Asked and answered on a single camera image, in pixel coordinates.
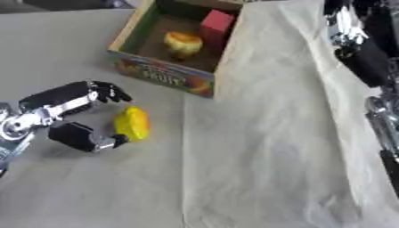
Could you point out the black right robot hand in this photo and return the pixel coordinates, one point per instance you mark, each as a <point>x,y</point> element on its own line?
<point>367,56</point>

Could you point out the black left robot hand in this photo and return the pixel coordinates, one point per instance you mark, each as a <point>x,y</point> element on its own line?
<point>58,96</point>

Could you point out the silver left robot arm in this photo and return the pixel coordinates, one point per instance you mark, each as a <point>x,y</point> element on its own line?
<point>7,151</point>

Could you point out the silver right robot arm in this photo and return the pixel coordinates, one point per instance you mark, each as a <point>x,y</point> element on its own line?
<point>385,124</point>

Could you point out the tan cardboard box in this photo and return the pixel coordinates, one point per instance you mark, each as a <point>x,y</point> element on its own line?
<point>171,44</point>

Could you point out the yellow toy fruit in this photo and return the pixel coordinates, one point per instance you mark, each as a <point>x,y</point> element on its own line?
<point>132,123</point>

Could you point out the yellow and orange toy apple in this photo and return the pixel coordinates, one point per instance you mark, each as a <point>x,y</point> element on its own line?
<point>182,43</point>

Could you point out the red block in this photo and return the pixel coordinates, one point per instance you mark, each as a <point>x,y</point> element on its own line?
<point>216,28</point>

